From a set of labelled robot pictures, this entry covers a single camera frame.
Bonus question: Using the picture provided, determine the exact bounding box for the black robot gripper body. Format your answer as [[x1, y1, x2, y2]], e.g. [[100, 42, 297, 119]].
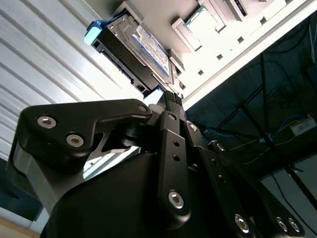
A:
[[4, 142, 235, 238]]

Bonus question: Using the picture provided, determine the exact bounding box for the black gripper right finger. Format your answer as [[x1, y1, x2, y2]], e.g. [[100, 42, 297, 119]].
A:
[[174, 93, 307, 238]]

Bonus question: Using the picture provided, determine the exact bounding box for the hard disk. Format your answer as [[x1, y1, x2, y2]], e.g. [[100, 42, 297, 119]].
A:
[[83, 14, 174, 100]]

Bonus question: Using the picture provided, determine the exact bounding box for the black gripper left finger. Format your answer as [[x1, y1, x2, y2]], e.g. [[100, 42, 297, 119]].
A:
[[19, 91, 193, 223]]

